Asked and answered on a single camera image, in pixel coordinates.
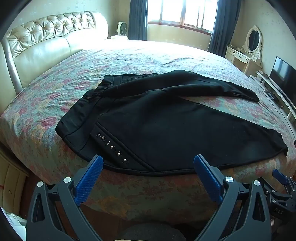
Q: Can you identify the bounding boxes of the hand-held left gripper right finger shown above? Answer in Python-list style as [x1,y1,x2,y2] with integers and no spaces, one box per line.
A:
[193,154,272,241]

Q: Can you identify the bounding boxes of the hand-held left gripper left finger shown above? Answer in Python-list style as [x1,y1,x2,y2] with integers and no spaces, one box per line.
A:
[27,155,104,241]

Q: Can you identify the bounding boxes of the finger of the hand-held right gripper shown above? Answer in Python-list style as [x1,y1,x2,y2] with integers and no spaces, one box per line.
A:
[287,177,296,195]
[258,169,289,202]

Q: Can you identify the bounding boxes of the black studded pants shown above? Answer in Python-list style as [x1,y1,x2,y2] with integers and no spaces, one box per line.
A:
[55,70,289,177]

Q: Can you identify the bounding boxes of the beige nightstand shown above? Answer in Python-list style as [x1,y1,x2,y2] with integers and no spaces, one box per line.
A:
[0,151,29,216]

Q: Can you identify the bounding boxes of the white television stand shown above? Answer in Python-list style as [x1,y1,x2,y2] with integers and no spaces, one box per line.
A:
[250,71,296,142]

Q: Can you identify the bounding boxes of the white patterned cloth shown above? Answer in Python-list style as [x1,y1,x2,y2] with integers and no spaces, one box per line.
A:
[0,209,27,241]

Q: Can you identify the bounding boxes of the bed with floral bedspread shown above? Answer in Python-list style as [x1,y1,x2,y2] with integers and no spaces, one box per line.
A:
[0,40,296,223]

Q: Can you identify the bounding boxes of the black flat television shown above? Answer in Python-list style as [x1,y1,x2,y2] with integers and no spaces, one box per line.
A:
[269,56,296,98]

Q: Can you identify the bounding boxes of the cream dressing table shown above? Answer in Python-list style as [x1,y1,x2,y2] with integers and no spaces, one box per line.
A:
[225,45,263,76]

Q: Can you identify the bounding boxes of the beige tufted headboard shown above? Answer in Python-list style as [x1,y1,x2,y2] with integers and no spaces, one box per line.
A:
[0,10,109,95]

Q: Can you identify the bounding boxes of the white oval vanity mirror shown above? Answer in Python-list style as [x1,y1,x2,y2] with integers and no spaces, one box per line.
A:
[242,25,263,58]

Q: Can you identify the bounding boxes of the dark blue curtain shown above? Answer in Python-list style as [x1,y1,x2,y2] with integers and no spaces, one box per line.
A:
[207,0,241,57]
[128,0,148,41]

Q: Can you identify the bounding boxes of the white table fan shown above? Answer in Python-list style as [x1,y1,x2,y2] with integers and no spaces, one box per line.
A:
[117,21,128,37]

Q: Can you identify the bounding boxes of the wooden framed window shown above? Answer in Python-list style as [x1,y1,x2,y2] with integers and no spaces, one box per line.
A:
[147,0,219,35]

